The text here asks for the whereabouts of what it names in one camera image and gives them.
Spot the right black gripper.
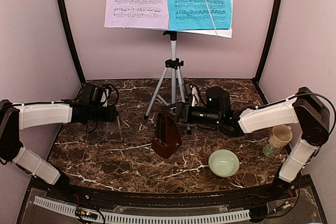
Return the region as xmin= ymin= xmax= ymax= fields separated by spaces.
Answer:
xmin=162 ymin=102 xmax=222 ymax=126

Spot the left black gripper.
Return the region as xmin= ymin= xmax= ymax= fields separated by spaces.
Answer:
xmin=89 ymin=104 xmax=117 ymax=123

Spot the dark red wooden metronome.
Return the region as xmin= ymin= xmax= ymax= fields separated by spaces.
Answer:
xmin=151 ymin=112 xmax=182 ymax=159

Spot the clear plastic metronome cover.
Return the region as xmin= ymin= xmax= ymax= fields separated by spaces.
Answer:
xmin=106 ymin=118 xmax=123 ymax=143

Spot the light blue music stand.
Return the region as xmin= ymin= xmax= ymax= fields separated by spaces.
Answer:
xmin=123 ymin=0 xmax=234 ymax=135

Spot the blue sheet music page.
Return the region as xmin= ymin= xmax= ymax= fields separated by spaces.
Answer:
xmin=167 ymin=0 xmax=232 ymax=31

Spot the purple sheet music page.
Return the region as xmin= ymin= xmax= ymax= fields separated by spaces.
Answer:
xmin=104 ymin=0 xmax=169 ymax=30

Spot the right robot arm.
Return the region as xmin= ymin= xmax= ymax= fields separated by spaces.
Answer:
xmin=161 ymin=87 xmax=335 ymax=200

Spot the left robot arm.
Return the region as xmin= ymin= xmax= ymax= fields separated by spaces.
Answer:
xmin=1 ymin=83 xmax=119 ymax=201

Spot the pale green ceramic bowl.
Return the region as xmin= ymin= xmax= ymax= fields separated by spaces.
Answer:
xmin=208 ymin=149 xmax=240 ymax=178

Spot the beige green ceramic mug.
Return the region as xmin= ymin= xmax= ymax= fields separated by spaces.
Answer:
xmin=262 ymin=125 xmax=293 ymax=158

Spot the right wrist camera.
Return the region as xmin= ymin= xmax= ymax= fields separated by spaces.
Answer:
xmin=188 ymin=84 xmax=201 ymax=106

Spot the white slotted cable duct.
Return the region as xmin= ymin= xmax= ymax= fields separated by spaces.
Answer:
xmin=33 ymin=195 xmax=250 ymax=224

